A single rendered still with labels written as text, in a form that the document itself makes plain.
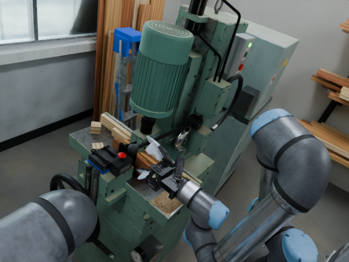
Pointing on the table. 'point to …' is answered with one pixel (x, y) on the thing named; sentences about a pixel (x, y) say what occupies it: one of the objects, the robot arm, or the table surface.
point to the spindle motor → (160, 68)
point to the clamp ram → (126, 152)
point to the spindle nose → (147, 125)
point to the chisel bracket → (136, 135)
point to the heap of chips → (166, 203)
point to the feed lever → (193, 119)
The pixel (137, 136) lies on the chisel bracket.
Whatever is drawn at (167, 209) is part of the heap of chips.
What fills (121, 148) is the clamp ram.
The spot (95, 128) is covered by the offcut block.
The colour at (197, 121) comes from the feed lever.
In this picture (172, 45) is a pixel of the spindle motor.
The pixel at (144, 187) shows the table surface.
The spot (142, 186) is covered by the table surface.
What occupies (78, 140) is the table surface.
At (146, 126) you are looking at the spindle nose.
